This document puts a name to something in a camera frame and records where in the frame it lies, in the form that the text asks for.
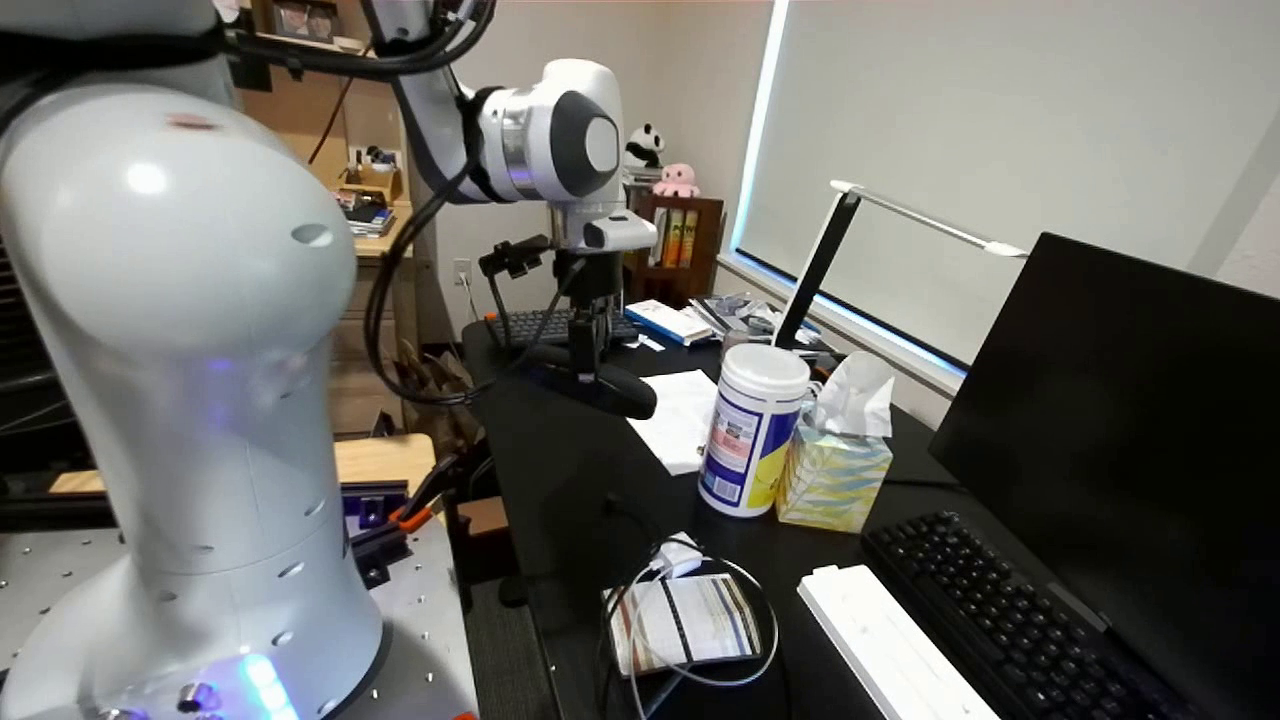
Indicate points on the white wrist rest bar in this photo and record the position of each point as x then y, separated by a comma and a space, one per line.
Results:
886, 651

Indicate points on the wooden tool box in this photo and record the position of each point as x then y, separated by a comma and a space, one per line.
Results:
359, 462

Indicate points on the white desk lamp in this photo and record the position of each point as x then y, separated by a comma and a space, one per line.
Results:
902, 268

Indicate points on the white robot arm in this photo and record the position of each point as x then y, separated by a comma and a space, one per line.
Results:
185, 273

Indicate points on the black computer monitor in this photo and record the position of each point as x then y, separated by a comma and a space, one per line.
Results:
1120, 417

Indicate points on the white wipes canister blue label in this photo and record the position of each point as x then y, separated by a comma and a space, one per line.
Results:
759, 405

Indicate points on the white blue box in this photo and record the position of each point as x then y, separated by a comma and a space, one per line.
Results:
670, 326

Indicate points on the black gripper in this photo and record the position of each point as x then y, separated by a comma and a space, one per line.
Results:
595, 290

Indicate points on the white printed paper sheet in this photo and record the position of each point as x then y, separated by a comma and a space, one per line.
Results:
681, 421

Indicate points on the black keyboard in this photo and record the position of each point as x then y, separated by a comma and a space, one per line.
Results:
1014, 643
519, 330

